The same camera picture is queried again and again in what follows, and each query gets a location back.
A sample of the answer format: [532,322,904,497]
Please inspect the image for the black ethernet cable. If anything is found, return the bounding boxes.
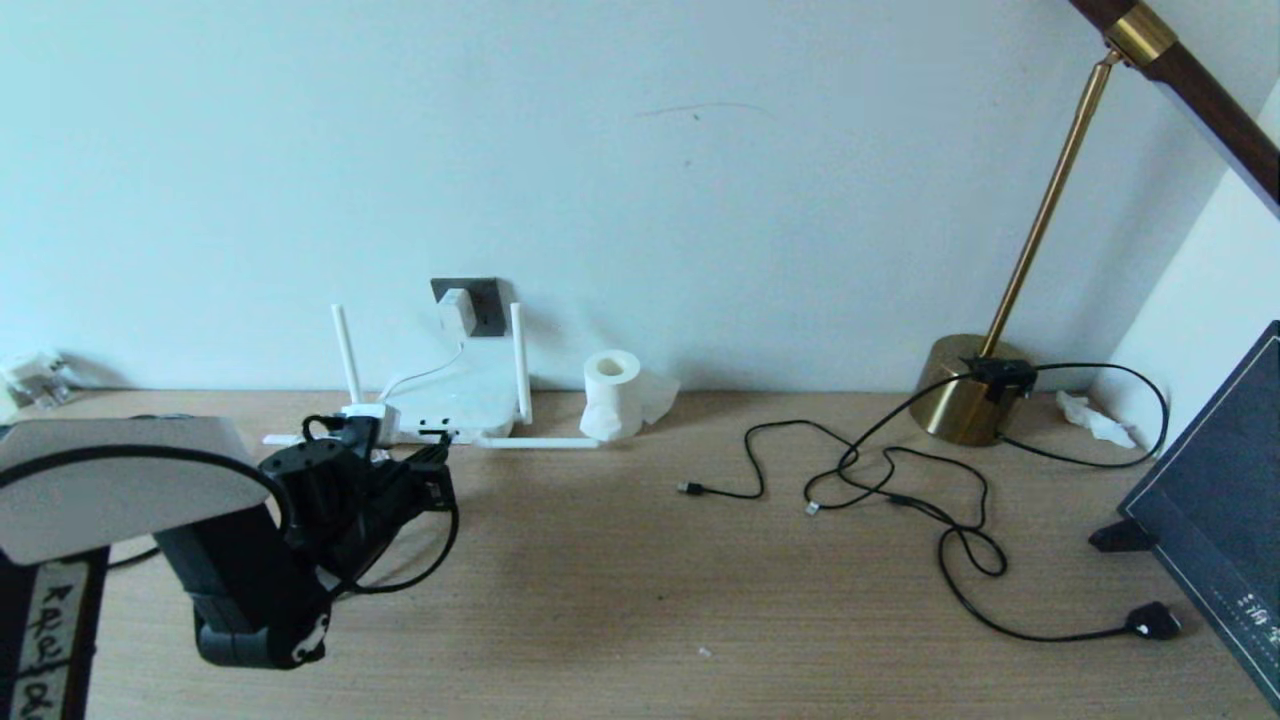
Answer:
[105,428,453,571]

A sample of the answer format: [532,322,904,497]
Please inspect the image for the white router with antennas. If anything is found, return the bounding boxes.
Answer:
[262,302,601,449]

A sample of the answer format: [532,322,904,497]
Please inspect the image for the white toilet paper roll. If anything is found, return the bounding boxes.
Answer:
[578,349,681,443]

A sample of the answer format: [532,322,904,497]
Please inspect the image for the clear plastic wrapper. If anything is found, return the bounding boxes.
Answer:
[0,350,76,409]

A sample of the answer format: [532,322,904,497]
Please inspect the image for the brass desk lamp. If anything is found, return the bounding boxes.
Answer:
[912,0,1280,448]

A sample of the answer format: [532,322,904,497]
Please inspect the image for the crumpled white tissue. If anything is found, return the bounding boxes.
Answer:
[1058,391,1139,449]

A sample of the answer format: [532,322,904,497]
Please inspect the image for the black braided left wrist cable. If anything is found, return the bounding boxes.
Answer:
[302,414,462,596]

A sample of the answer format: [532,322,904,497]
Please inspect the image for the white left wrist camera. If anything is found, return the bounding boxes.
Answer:
[340,402,401,446]

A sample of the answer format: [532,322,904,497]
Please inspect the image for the thin white adapter cable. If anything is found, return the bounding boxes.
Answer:
[380,340,467,399]

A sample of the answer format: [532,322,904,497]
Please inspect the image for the grey wall socket plate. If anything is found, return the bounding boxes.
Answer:
[430,277,504,337]

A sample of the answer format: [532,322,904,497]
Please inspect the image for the thin black usb cable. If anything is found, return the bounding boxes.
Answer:
[678,418,1009,579]

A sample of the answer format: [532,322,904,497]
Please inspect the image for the black cables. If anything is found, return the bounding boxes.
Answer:
[803,360,1183,643]

